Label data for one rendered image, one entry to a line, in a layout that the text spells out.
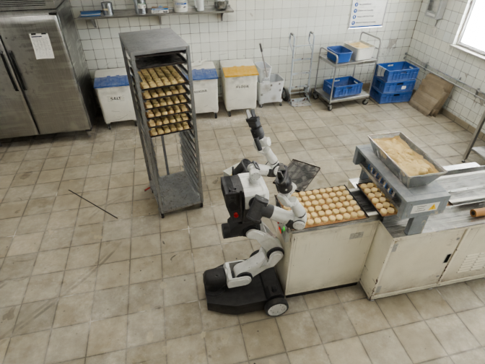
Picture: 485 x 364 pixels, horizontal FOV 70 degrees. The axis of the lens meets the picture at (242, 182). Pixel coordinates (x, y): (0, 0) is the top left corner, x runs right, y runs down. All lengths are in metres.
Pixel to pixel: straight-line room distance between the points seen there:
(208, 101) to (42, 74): 2.31
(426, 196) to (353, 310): 1.22
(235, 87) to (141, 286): 3.48
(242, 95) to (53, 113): 2.80
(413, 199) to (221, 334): 1.78
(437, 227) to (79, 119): 4.66
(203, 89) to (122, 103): 1.24
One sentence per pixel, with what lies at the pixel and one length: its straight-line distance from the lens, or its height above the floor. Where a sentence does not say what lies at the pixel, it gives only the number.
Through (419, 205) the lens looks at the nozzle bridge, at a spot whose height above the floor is 1.13.
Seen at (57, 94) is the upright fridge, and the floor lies 0.74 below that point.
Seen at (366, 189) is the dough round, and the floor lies 0.92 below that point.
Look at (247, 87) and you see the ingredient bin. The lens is 5.71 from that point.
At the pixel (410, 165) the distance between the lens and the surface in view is 2.64.
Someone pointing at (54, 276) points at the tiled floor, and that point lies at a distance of 3.76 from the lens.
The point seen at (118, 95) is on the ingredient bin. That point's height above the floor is 0.55.
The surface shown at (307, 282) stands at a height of 0.21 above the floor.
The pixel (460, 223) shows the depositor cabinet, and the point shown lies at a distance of 3.06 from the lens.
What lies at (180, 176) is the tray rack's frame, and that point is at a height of 0.15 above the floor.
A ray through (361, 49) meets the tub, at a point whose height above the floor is 0.98.
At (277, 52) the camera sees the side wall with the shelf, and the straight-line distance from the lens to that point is 6.39.
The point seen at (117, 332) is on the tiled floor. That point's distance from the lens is 3.19.
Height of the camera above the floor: 2.65
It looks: 37 degrees down
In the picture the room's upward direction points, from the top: straight up
